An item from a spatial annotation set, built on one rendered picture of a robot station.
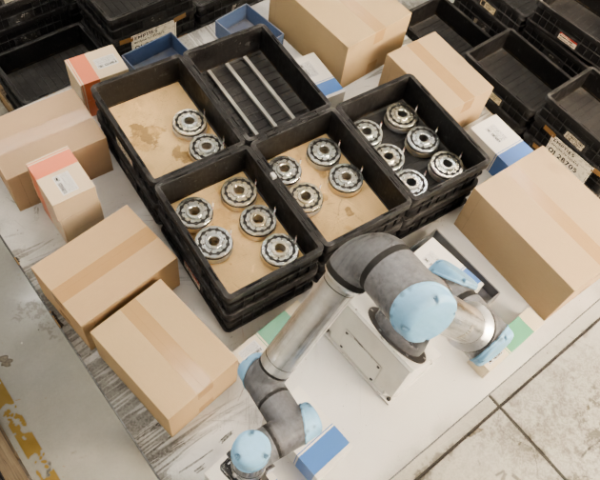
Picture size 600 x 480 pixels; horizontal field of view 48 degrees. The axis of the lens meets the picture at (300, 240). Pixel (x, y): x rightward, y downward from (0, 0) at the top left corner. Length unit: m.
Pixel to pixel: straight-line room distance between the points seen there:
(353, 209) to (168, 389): 0.74
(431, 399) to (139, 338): 0.80
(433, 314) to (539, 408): 1.65
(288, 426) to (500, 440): 1.44
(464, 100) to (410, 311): 1.23
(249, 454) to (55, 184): 0.92
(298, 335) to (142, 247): 0.63
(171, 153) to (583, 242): 1.21
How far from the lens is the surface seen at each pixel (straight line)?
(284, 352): 1.40
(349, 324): 1.75
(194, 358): 1.69
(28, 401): 2.65
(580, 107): 3.03
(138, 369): 1.70
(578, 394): 2.92
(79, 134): 2.08
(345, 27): 2.36
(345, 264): 1.28
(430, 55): 2.40
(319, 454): 1.71
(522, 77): 3.20
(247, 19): 2.63
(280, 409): 1.42
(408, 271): 1.21
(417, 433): 1.87
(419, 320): 1.20
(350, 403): 1.86
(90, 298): 1.79
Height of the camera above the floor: 2.45
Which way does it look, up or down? 59 degrees down
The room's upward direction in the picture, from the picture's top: 12 degrees clockwise
